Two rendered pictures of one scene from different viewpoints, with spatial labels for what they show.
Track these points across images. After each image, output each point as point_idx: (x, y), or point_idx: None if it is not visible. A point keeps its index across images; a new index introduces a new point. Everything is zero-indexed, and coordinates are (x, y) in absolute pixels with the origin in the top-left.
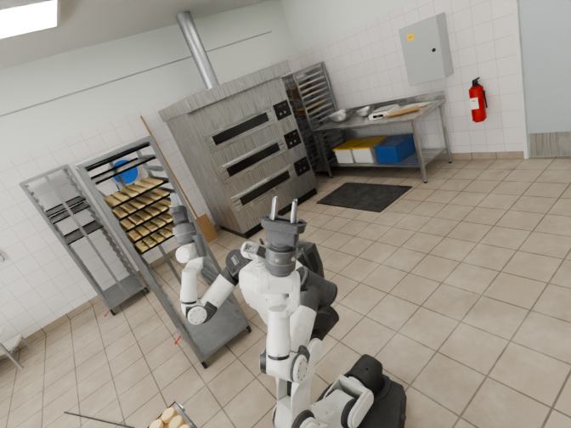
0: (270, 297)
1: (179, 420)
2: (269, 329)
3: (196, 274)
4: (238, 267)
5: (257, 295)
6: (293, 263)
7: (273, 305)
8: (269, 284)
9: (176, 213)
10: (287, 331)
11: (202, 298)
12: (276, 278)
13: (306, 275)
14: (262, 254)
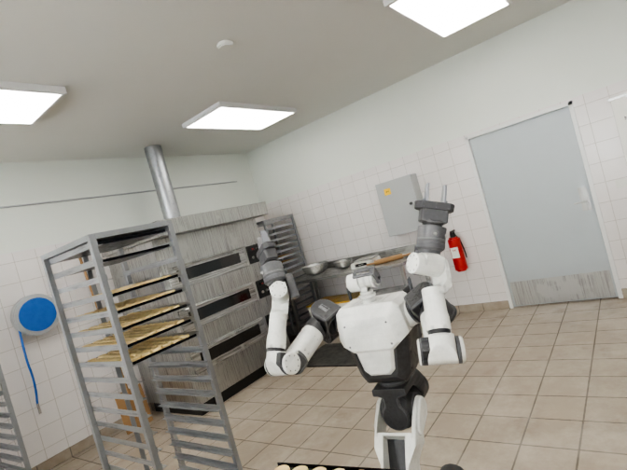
0: (391, 318)
1: (305, 467)
2: (430, 305)
3: (286, 318)
4: (330, 312)
5: (370, 323)
6: (445, 241)
7: (393, 327)
8: (427, 259)
9: (269, 249)
10: (446, 307)
11: (290, 349)
12: (432, 254)
13: (431, 283)
14: (376, 276)
